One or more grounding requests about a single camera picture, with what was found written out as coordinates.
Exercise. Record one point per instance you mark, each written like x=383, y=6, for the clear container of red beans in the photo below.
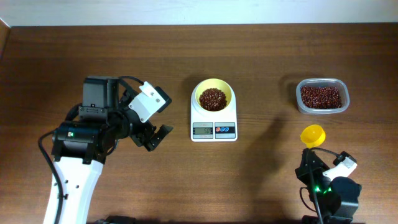
x=322, y=96

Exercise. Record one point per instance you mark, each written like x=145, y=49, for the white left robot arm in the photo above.
x=76, y=164

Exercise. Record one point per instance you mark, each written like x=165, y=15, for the red beans in bowl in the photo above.
x=213, y=99

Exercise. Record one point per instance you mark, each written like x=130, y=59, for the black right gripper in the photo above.
x=310, y=166

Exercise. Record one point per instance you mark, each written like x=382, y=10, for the orange plastic measuring scoop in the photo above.
x=313, y=136

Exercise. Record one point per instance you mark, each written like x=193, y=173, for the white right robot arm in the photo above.
x=338, y=202

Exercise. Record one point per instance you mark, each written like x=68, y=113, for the white digital kitchen scale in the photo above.
x=213, y=126

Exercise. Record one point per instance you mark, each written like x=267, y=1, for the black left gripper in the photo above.
x=144, y=137

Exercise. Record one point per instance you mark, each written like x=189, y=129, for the yellow plastic bowl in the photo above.
x=213, y=83

